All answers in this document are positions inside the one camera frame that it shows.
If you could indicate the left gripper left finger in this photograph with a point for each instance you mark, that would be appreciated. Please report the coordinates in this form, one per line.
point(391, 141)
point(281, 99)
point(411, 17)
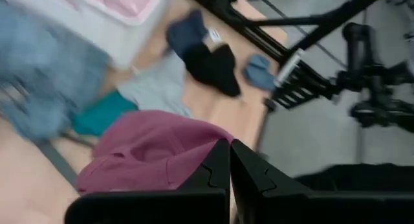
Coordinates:
point(194, 204)

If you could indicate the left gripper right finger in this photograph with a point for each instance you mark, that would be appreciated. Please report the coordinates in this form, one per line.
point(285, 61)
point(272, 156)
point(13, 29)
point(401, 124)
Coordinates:
point(275, 204)

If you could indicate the maroon cloth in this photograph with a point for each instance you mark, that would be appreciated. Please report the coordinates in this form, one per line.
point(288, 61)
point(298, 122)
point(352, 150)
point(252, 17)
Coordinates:
point(145, 152)

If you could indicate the light grey cloth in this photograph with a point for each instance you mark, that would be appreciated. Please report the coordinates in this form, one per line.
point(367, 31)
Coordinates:
point(155, 88)

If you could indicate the teal sock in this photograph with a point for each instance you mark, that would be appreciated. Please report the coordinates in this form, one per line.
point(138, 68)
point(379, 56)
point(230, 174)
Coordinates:
point(100, 117)

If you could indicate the blue beanie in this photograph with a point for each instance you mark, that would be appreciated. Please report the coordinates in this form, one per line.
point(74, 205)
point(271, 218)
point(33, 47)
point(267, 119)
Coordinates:
point(258, 72)

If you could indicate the black beanie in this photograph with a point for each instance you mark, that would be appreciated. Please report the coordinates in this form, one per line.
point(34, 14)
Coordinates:
point(210, 68)

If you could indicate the white paper tag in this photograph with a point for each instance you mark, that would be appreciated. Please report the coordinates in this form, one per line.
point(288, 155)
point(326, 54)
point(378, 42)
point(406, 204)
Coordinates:
point(214, 35)

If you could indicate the navy blue cloth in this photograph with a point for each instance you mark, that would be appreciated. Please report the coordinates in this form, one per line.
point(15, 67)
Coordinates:
point(186, 33)

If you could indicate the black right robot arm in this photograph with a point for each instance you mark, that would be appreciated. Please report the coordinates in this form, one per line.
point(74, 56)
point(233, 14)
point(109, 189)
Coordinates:
point(359, 46)

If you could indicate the large black object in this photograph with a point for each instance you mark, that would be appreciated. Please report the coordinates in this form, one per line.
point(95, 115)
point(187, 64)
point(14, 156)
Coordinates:
point(355, 178)

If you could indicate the grey clothes hanger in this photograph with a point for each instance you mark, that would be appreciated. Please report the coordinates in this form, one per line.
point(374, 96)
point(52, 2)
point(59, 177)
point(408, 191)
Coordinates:
point(58, 159)

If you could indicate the white plastic bin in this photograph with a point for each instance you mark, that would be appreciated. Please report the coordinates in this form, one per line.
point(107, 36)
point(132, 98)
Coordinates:
point(97, 33)

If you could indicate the blue striped shirt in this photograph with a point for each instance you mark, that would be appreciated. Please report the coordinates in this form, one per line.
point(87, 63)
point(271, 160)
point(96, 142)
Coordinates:
point(42, 72)

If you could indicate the black metal table frame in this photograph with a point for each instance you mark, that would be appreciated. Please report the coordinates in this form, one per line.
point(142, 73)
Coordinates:
point(252, 29)

